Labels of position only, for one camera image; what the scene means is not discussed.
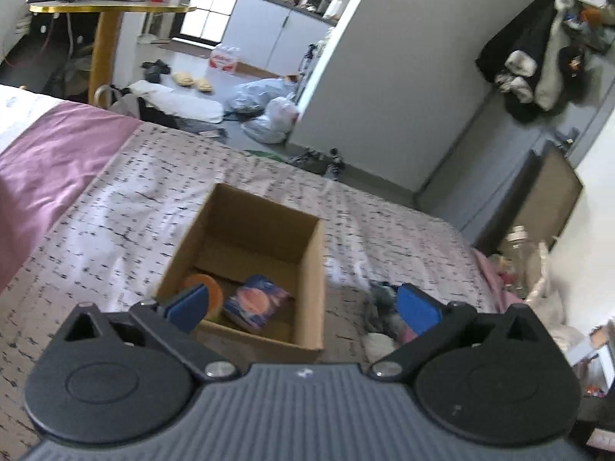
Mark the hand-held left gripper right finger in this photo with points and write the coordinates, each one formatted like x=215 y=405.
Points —
x=417 y=311

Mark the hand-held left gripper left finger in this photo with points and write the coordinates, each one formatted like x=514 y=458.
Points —
x=190 y=305

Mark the grey pink plush toy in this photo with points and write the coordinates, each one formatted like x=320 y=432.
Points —
x=382 y=297

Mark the white fluffy sock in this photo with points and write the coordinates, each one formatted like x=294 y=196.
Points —
x=379 y=344

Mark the brown cardboard box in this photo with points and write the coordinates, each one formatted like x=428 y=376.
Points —
x=312 y=297

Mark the blue orange soft packet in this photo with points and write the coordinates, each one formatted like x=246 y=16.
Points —
x=254 y=302

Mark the orange round plush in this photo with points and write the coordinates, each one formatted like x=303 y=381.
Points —
x=214 y=293

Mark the pink cloth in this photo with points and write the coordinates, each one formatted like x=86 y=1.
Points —
x=495 y=273

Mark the clear plastic bottle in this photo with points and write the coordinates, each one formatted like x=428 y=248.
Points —
x=516 y=245

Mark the translucent plastic bag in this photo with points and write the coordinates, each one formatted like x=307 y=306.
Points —
x=552 y=297

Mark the grey door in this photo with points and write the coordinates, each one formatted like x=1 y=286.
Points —
x=480 y=163

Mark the grey sneaker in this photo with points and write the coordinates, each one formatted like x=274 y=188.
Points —
x=335 y=165

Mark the green leaf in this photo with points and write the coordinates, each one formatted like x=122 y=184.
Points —
x=266 y=154

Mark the leaning brown board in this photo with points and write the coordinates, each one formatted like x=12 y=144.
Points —
x=552 y=192

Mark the pair of dark sneakers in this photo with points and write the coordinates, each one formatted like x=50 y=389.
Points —
x=307 y=161

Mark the dark clothing pile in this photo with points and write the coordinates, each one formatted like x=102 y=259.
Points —
x=163 y=115

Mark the white floor mat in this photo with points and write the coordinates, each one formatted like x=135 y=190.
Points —
x=192 y=105

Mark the purple bed sheet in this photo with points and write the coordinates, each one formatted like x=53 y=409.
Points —
x=48 y=163

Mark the white tote bag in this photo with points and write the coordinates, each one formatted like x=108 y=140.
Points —
x=120 y=105

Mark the yellow slipper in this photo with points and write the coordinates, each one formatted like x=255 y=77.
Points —
x=202 y=85
x=182 y=79

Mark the grey plastic bag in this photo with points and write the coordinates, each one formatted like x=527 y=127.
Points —
x=259 y=93

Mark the black slippers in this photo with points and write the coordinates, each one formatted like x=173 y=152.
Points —
x=156 y=69

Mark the pack of water bottles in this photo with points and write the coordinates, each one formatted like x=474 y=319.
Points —
x=225 y=60

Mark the white bed sheet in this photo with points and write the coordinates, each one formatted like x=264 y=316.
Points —
x=24 y=101

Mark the white cabinet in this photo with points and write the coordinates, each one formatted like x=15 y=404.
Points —
x=259 y=33

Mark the hanging cream garment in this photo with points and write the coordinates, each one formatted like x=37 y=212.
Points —
x=552 y=57

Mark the hanging black cap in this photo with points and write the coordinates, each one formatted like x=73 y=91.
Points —
x=574 y=69

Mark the hanging black jacket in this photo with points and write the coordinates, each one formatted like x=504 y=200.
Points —
x=521 y=33

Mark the window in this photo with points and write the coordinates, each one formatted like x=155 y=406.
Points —
x=211 y=5

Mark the gold-edged table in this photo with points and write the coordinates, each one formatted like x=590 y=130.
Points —
x=105 y=8

